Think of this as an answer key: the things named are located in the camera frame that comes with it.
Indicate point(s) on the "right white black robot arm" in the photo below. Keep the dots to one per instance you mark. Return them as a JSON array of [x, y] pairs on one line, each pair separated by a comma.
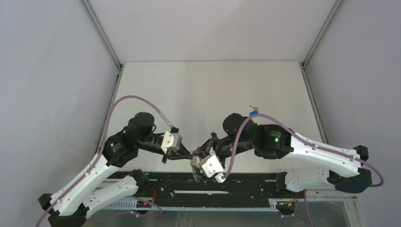
[[333, 167]]

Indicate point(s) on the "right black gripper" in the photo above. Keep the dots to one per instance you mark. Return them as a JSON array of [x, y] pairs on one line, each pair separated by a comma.
[[204, 149]]

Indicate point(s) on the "red grey keyring holder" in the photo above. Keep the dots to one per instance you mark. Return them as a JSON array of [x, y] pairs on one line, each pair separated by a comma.
[[194, 168]]

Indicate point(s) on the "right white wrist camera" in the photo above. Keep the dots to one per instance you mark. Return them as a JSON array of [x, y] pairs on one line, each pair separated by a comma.
[[212, 167]]

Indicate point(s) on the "circuit board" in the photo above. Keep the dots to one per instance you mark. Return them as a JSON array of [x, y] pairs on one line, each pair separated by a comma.
[[144, 204], [286, 206]]

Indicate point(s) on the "left circuit board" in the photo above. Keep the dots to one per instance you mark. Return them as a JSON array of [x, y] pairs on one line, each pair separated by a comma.
[[144, 204]]

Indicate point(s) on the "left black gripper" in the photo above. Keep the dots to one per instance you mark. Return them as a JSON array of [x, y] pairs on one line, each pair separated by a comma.
[[182, 153]]

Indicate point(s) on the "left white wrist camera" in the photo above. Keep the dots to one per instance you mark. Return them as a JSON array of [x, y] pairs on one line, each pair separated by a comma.
[[171, 142]]

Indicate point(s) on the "blue tag key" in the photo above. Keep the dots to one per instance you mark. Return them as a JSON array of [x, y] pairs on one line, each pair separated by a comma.
[[255, 110]]

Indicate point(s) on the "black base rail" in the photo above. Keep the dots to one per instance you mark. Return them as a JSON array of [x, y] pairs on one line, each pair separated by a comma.
[[240, 190]]

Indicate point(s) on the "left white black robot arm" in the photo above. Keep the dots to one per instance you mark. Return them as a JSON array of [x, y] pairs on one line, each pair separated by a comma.
[[72, 205]]

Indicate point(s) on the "right circuit board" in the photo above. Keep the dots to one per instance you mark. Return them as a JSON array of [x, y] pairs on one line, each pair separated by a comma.
[[286, 206]]

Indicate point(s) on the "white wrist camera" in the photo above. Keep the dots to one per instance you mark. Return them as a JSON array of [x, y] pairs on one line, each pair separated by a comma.
[[171, 142], [212, 167]]

